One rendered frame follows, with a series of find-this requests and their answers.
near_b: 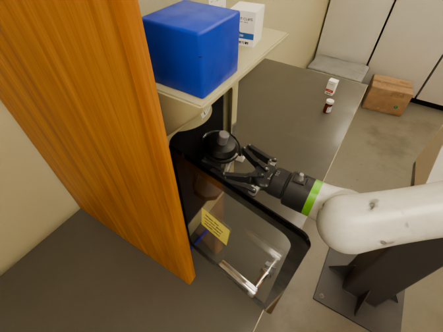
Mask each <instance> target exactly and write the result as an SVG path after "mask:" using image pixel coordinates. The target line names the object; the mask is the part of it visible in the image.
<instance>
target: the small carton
mask: <svg viewBox="0 0 443 332"><path fill-rule="evenodd" d="M264 8H265V4H259V3H249V2H244V1H240V2H238V3H237V4H236V5H234V6H233V7H232V8H231V9H234V10H238V11H239V12H240V25H239V31H240V32H239V45H242V46H246V47H254V46H255V45H256V44H257V43H258V42H259V40H260V39H261V37H262V25H263V19H264Z"/></svg>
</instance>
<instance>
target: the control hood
mask: <svg viewBox="0 0 443 332"><path fill-rule="evenodd" d="M288 36H289V34H288V32H282V31H279V30H274V29H270V28H265V27H262V37H261V39H260V40H259V42H258V43H257V44H256V45H255V46H254V47H246V46H242V45H239V51H238V65H237V72H236V73H234V74H233V75H232V76H230V77H229V78H228V79H227V80H226V81H225V82H223V83H222V84H221V85H219V86H218V87H217V88H216V89H215V90H214V91H212V92H211V93H210V94H208V95H207V96H206V97H205V98H204V99H201V98H199V97H196V96H193V95H190V94H187V93H185V92H182V91H180V90H176V89H174V88H171V87H169V86H166V85H163V84H160V83H158V82H155V83H156V88H157V92H158V97H159V101H160V107H161V111H162V117H163V123H164V127H165V132H166V136H169V135H170V134H171V133H173V132H175V131H176V130H177V129H179V128H181V127H182V126H183V125H185V124H187V123H188V122H189V121H191V120H193V119H194V118H195V117H197V116H199V115H200V114H201V113H203V112H204V111H205V110H206V109H207V108H209V106H211V104H213V103H214V102H215V101H216V100H217V99H219V98H220V97H221V96H222V95H224V93H226V91H228V90H229V89H230V88H231V87H232V86H234V85H235V84H236V83H237V82H238V81H240V79H242V77H244V76H245V75H246V74H247V73H248V72H250V71H251V70H252V69H253V68H254V67H255V66H257V64H259V63H260V62H261V61H262V60H263V59H265V58H266V57H267V56H268V55H269V54H271V52H273V50H275V49H276V48H277V47H278V46H279V45H281V44H282V43H283V42H284V41H285V40H286V39H287V37H288Z"/></svg>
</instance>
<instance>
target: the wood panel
mask: <svg viewBox="0 0 443 332"><path fill-rule="evenodd" d="M0 100H1V101H2V102H3V104H4V105H5V107H6V108H7V109H8V111H9V112H10V114H11V115H12V116H13V117H14V119H15V120H16V122H17V123H18V124H19V126H20V127H21V129H23V131H24V132H25V134H26V135H27V137H29V139H30V141H31V142H32V143H33V145H34V146H35V147H36V149H37V150H38V151H39V153H40V154H41V155H42V157H43V158H44V159H45V161H46V162H47V164H48V165H49V166H50V167H51V169H52V170H53V172H54V173H55V174H56V175H57V177H58V178H59V180H60V181H61V182H62V184H63V185H64V187H65V188H66V189H67V190H68V192H69V193H70V195H71V196H72V197H73V199H74V200H75V202H76V203H77V204H78V205H79V207H80V208H81V209H83V210H84V211H85V212H86V213H88V214H90V215H91V216H92V217H94V218H95V219H97V220H98V221H99V222H101V223H103V224H104V225H105V226H106V227H108V228H109V229H111V230H112V231H114V232H115V233H117V234H118V235H119V236H121V237H122V238H124V239H125V240H127V241H128V242H130V243H131V244H132V245H133V246H135V247H137V248H138V249H139V250H141V251H142V252H144V253H145V254H146V255H148V256H150V257H151V258H152V259H153V260H155V261H157V262H158V263H159V264H161V265H162V266H164V267H165V268H166V269H168V270H170V272H172V273H174V274H175V275H176V276H178V277H179V278H181V279H182V280H184V281H185V282H186V283H188V284H189V285H190V284H191V283H192V281H193V279H194V278H195V277H196V274H195V271H194V265H193V261H192V256H191V249H190V246H189V240H188V236H187V230H186V227H185V221H184V217H183V212H182V208H181V202H180V199H179V193H178V189H177V183H176V180H175V173H174V170H173V164H172V160H171V155H170V151H169V145H168V141H167V136H166V132H165V127H164V123H163V117H162V111H161V107H160V101H159V97H158V92H157V88H156V83H155V79H154V73H153V69H152V64H151V60H150V54H149V50H148V44H147V41H146V35H145V31H144V25H143V22H142V16H141V12H140V7H139V3H138V0H0Z"/></svg>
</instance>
